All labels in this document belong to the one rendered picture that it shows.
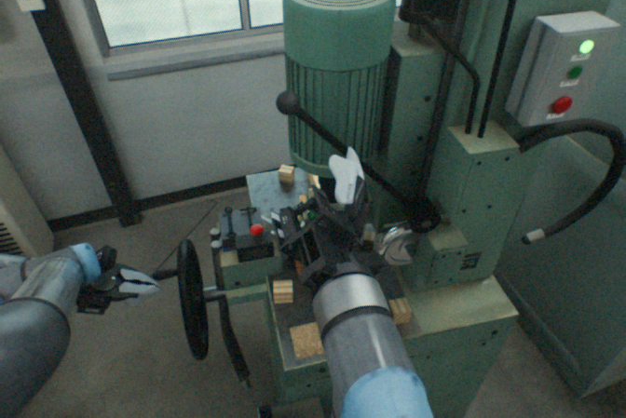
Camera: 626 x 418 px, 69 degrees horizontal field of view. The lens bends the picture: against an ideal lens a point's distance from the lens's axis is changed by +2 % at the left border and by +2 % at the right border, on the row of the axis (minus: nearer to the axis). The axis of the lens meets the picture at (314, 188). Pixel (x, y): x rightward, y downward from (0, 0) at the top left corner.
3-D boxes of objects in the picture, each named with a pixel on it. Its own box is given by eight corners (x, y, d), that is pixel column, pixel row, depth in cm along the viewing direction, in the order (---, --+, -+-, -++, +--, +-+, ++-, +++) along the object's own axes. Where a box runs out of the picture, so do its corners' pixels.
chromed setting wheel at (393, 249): (373, 262, 99) (378, 223, 90) (426, 252, 101) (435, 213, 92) (377, 273, 96) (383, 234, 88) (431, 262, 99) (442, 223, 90)
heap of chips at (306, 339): (289, 328, 93) (289, 323, 92) (335, 317, 95) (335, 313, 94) (296, 359, 88) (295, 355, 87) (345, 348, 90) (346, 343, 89)
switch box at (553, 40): (503, 109, 78) (534, 16, 67) (554, 101, 80) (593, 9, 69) (523, 128, 73) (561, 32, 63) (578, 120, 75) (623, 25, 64)
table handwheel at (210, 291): (196, 384, 109) (191, 283, 129) (278, 364, 112) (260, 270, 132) (171, 323, 89) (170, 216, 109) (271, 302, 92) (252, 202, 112)
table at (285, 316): (215, 195, 132) (211, 179, 128) (315, 179, 138) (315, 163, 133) (238, 398, 88) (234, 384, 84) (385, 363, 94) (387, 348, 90)
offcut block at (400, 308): (408, 321, 105) (411, 311, 102) (391, 325, 105) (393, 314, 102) (402, 307, 108) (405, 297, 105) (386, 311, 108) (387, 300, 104)
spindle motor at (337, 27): (281, 133, 94) (272, -25, 73) (360, 122, 97) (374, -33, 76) (299, 187, 82) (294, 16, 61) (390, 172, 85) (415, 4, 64)
